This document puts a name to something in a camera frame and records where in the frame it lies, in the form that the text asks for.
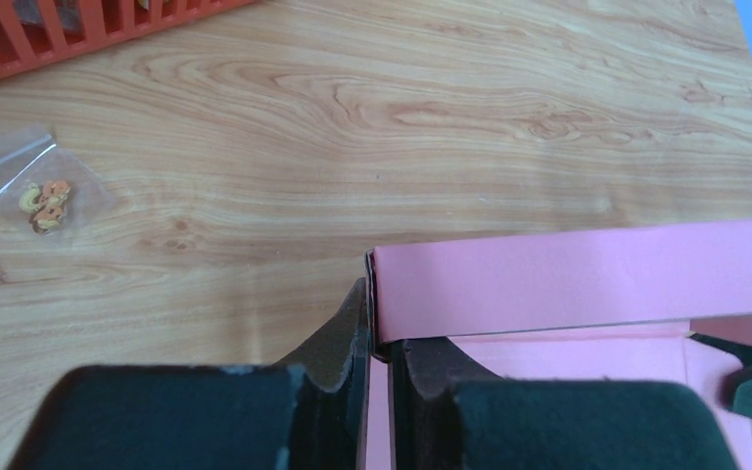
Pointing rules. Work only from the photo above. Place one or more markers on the red plastic shopping basket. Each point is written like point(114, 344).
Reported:
point(34, 34)

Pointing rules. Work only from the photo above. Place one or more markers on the pink paper box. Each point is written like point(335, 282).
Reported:
point(619, 303)

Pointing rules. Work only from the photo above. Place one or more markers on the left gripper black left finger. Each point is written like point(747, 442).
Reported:
point(305, 411)

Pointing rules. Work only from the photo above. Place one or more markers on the clear plastic bag with snack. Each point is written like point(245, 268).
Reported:
point(45, 190)

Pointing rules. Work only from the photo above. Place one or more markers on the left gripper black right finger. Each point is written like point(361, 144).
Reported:
point(451, 412)

